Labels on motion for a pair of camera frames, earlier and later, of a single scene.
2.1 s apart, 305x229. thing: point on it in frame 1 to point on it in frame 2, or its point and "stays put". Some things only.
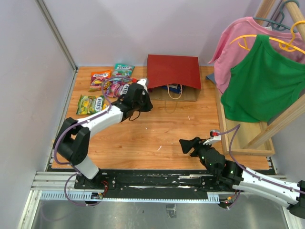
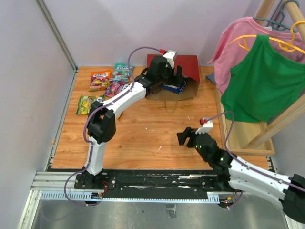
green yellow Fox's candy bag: [90, 104] stays put
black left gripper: [149, 106] to [175, 80]
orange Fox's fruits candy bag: [100, 80] stays put
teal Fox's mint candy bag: [122, 72] stays put
